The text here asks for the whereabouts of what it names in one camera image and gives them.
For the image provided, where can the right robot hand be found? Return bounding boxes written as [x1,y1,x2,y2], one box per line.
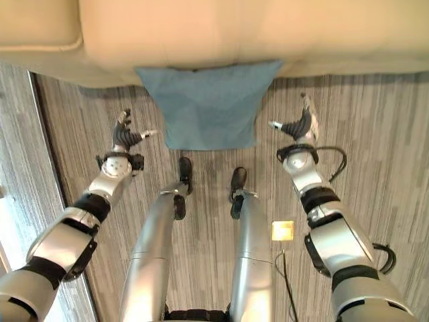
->
[267,93,319,146]

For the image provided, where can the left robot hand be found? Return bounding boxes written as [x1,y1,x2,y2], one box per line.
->
[112,108,160,152]

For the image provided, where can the cream leather sofa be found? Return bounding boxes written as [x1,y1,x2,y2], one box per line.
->
[0,0,429,89]

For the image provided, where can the blue square cushion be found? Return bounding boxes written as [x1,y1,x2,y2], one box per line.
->
[134,59,285,151]

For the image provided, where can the left silver robot leg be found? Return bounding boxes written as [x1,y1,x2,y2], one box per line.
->
[117,156,194,322]

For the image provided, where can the silver robot leg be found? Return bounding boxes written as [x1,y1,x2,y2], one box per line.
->
[117,156,194,322]
[229,166,273,322]

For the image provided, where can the right silver robot leg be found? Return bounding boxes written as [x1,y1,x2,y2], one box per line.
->
[229,166,273,322]

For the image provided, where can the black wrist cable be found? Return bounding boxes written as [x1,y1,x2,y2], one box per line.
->
[311,146,348,184]

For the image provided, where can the thin black floor cable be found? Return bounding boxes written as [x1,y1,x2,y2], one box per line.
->
[274,250,299,322]

